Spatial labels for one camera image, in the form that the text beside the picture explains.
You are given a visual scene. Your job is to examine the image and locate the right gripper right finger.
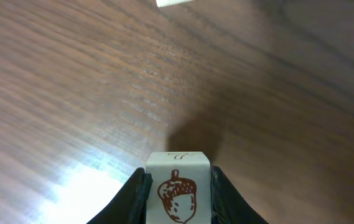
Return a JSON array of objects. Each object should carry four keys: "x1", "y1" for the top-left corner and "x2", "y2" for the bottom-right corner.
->
[{"x1": 210, "y1": 166, "x2": 268, "y2": 224}]

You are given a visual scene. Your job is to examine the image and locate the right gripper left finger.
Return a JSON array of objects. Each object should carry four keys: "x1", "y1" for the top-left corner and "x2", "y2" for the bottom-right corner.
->
[{"x1": 87, "y1": 167, "x2": 153, "y2": 224}]

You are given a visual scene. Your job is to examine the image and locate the white block black drawing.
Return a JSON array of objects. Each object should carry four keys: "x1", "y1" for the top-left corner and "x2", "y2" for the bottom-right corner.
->
[{"x1": 156, "y1": 0, "x2": 193, "y2": 7}]

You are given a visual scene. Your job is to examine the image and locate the acorn picture wooden block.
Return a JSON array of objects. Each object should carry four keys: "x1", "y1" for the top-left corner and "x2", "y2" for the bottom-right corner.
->
[{"x1": 146, "y1": 152, "x2": 212, "y2": 224}]

